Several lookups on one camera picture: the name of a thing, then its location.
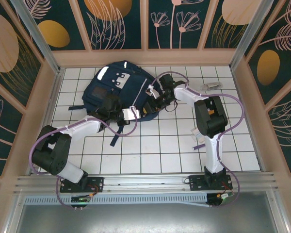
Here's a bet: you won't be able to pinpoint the aluminium mounting rail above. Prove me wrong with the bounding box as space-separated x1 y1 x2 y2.
14 172 279 194

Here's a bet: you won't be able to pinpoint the navy blue backpack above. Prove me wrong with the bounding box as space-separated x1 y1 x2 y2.
68 60 165 147

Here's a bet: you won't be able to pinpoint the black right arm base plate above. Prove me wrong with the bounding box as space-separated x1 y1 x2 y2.
189 175 233 191

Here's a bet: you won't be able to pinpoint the grey metal sheet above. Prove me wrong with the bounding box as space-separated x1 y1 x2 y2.
16 203 283 233

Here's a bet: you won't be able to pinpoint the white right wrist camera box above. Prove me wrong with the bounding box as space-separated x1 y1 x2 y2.
145 84 162 99

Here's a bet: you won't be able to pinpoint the grey slotted cable duct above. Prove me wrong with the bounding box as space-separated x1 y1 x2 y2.
24 193 209 207

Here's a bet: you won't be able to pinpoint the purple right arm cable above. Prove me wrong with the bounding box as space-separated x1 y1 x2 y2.
146 71 245 209

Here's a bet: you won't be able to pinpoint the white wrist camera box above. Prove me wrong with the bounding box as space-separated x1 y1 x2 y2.
122 108 140 121
145 84 162 99

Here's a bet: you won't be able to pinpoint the clear pouch with banknotes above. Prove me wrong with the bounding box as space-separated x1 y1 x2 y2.
190 127 206 144

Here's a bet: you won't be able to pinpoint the aluminium frame post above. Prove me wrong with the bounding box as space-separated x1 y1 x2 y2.
228 0 275 70
11 0 65 75

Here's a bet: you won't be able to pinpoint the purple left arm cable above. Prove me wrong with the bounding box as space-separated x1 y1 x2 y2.
28 106 139 209

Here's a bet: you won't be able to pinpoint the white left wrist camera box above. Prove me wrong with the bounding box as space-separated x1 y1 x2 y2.
122 108 140 121

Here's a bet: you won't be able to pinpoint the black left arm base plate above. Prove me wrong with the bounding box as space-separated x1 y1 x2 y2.
60 176 104 194

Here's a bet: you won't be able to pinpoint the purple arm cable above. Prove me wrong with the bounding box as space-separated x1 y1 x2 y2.
146 71 245 209
28 106 139 209

